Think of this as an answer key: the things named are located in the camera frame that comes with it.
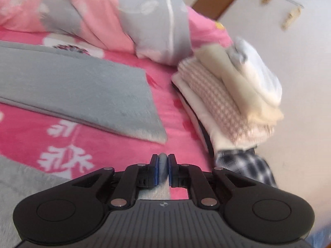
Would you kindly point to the pink floral quilt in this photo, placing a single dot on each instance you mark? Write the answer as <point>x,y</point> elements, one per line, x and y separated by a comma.
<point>155,18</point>

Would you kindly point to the cream folded cloth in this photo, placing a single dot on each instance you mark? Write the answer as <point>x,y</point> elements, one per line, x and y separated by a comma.
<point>232,87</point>

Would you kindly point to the grey sweatpants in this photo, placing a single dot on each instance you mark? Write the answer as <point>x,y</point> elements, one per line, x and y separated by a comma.
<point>77,87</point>

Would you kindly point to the white folded cloth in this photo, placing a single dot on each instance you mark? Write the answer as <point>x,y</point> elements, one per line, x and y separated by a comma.
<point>258,69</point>

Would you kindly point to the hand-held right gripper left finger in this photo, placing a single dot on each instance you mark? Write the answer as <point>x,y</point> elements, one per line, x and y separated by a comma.
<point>156,170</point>

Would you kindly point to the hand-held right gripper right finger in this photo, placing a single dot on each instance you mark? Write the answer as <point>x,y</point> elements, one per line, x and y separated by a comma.
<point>170,170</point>

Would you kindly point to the pink floral bed sheet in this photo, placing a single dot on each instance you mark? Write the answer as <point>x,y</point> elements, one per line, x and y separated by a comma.
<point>103,144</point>

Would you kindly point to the dark plaid cloth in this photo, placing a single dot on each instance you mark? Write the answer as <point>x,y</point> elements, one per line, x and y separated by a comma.
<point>245,162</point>

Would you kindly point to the pink checked folded cloth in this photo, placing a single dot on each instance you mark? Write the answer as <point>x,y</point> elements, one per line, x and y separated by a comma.
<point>206,93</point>

